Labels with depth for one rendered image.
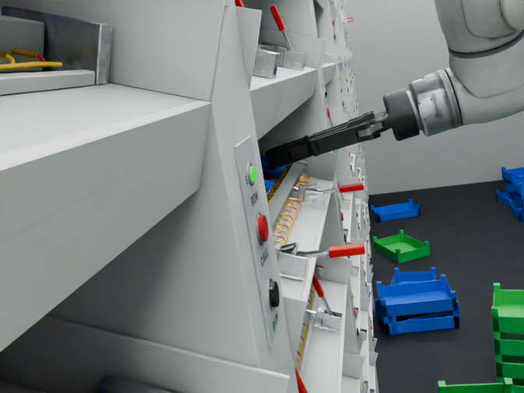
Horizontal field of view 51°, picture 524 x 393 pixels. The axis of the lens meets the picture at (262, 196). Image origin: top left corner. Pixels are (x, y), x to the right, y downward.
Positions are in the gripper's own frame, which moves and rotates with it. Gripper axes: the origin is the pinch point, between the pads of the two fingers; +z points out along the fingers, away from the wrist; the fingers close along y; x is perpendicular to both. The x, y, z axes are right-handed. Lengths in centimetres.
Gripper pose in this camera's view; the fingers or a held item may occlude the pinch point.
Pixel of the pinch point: (289, 153)
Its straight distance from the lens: 88.8
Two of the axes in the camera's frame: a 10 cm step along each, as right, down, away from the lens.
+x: 3.4, 9.2, 1.7
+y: -1.8, 2.5, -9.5
